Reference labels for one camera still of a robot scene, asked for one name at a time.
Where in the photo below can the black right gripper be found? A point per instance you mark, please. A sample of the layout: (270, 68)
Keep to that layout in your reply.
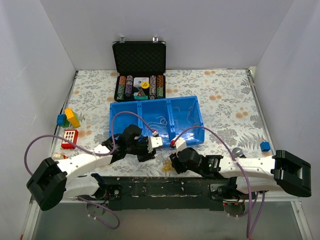
(175, 163)

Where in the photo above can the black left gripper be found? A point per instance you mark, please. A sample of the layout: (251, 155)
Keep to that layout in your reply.
(144, 150)

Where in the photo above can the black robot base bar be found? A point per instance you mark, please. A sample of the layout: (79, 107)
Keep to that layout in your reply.
(157, 193)

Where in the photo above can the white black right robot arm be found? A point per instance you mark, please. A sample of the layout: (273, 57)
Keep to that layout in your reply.
(283, 171)

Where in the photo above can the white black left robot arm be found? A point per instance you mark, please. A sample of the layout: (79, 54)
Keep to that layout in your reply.
(54, 181)

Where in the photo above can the blue three-compartment plastic bin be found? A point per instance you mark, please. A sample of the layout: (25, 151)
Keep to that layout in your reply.
(169, 116)

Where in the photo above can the floral table mat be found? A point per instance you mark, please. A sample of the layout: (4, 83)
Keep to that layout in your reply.
(226, 101)

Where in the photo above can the red white window brick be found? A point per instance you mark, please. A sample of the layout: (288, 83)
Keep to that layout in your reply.
(71, 135)

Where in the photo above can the yellow toy brick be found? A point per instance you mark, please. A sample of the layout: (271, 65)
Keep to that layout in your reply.
(72, 117)

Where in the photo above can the blue toy cube right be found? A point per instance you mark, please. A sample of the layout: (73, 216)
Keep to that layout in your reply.
(265, 146)

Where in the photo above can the green toy brick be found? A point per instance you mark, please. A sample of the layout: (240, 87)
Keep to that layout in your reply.
(66, 124)

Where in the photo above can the white red toy piece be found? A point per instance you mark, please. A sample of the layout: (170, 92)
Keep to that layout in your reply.
(57, 157)

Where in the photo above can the blue toy brick left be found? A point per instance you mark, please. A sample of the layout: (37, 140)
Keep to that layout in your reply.
(61, 120)

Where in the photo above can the black poker chip case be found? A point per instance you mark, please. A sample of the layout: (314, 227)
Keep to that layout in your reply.
(141, 67)

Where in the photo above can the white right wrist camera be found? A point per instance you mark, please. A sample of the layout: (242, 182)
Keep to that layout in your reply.
(179, 144)

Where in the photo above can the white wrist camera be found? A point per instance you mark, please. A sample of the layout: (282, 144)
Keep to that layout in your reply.
(179, 144)
(154, 143)

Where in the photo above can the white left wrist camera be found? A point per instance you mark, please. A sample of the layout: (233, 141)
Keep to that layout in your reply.
(154, 143)

